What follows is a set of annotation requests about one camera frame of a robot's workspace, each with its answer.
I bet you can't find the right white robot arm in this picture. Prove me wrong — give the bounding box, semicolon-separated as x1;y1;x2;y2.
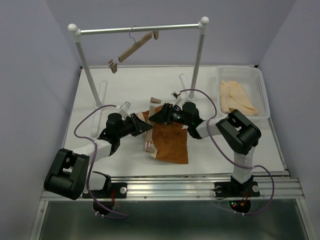
148;102;262;198

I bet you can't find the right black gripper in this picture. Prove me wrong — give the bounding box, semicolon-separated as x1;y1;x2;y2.
147;103;190;126

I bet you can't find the white plastic basket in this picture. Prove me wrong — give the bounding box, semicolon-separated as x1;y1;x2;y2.
216;65;271;121

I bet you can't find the white metal clothes rack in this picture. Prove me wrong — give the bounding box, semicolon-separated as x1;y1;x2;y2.
67;16;210;136

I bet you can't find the aluminium mounting rail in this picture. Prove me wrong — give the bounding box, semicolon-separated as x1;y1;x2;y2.
39;177;306;201

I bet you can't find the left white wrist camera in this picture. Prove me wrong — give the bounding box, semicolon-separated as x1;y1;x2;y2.
116;101;131;119

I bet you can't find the wooden clip hanger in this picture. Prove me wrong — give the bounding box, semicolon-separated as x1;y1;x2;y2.
144;97;161;154
108;31;159;74

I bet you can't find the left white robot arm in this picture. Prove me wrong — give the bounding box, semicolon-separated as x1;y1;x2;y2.
43;113;153;200

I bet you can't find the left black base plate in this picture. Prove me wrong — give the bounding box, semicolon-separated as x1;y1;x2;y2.
82;170;129;216

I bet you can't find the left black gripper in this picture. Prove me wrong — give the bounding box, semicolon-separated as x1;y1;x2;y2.
116;112;152;139

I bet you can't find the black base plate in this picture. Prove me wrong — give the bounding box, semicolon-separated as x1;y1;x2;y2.
82;170;129;216
212;181;261;215

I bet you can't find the beige underwear in basket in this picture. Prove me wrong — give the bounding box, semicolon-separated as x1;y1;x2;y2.
219;80;259;116

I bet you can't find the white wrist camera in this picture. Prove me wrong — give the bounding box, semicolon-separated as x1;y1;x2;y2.
171;91;182;106
116;101;131;119

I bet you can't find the brown underwear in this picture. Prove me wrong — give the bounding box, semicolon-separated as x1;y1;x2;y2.
136;104;189;165

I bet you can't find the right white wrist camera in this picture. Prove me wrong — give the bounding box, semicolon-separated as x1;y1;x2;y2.
171;91;182;106

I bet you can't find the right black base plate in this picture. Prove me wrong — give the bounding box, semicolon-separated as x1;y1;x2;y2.
212;181;261;215

